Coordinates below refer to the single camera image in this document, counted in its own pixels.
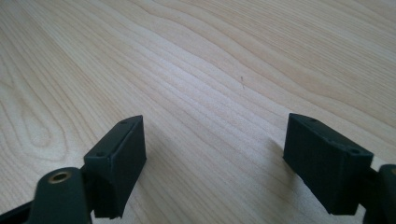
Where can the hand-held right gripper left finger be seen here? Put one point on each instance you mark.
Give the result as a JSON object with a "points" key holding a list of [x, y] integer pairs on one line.
{"points": [[120, 161]]}

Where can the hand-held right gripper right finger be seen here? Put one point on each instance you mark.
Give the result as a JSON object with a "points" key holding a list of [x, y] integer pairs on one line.
{"points": [[323, 168]]}

